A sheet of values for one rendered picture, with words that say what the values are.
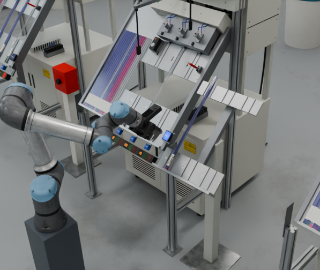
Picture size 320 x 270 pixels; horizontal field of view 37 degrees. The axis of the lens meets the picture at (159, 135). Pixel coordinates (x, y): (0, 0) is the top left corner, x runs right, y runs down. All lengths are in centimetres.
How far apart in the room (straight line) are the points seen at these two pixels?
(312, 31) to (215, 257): 321
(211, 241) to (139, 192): 79
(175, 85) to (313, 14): 245
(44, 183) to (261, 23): 144
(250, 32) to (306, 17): 268
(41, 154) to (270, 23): 146
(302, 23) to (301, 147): 191
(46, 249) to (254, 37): 155
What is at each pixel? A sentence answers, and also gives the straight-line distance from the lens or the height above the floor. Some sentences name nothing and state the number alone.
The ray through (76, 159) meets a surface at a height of 7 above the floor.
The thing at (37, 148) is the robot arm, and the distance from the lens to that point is 222.
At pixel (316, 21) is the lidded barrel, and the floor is 31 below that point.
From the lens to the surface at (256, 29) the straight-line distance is 274.
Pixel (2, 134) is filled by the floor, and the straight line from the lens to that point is 414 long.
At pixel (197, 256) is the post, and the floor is 1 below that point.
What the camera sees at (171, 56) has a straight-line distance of 264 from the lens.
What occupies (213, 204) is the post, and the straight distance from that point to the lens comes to 252.
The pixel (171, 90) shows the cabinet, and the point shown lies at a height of 62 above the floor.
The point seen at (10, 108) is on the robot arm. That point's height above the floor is 117.
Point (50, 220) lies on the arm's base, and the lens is 226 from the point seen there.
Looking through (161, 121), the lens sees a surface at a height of 80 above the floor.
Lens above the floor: 211
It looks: 33 degrees down
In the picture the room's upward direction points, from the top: 2 degrees counter-clockwise
